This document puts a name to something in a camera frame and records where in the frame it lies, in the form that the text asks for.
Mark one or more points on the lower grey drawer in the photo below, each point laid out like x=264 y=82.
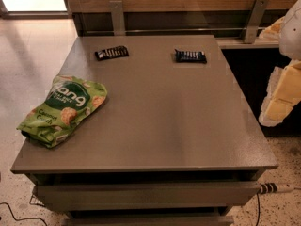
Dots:
x=164 y=221

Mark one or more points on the right metal bracket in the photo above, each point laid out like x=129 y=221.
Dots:
x=249 y=33

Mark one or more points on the left metal bracket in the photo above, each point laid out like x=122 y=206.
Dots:
x=117 y=17

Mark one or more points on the horizontal metal rail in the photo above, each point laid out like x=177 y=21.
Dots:
x=219 y=32

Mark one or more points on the green rice chip bag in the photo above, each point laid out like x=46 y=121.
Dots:
x=69 y=101

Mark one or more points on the upper grey drawer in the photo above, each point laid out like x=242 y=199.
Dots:
x=145 y=196

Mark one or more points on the striped power plug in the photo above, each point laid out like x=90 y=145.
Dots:
x=276 y=188

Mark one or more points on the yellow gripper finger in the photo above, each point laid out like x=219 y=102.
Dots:
x=272 y=32
x=283 y=94

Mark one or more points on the grey drawer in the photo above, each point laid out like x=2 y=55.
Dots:
x=164 y=221
x=145 y=196

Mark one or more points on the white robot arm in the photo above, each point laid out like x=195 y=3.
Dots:
x=290 y=34

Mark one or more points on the blue rxbar blueberry bar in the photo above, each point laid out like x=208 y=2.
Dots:
x=190 y=56

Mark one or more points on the black snack bar wrapper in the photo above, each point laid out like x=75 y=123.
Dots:
x=110 y=53

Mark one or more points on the metal bracket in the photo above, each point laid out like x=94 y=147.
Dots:
x=117 y=17
x=249 y=33

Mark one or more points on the grey drawer cabinet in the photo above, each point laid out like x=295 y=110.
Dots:
x=163 y=122

